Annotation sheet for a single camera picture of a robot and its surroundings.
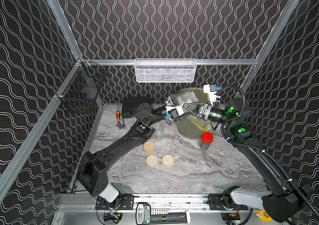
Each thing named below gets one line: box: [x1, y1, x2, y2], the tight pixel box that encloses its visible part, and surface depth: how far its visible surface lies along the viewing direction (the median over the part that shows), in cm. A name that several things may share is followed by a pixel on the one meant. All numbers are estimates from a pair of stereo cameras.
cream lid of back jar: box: [145, 154, 159, 167], surface depth 90 cm
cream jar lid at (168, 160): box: [161, 154, 175, 167], surface depth 90 cm
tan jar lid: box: [143, 141, 156, 154], surface depth 96 cm
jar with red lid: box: [199, 132, 214, 150], surface depth 89 cm
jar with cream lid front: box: [152, 124, 165, 142], surface depth 100 cm
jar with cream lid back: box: [176, 90, 200, 107], surface depth 56 cm
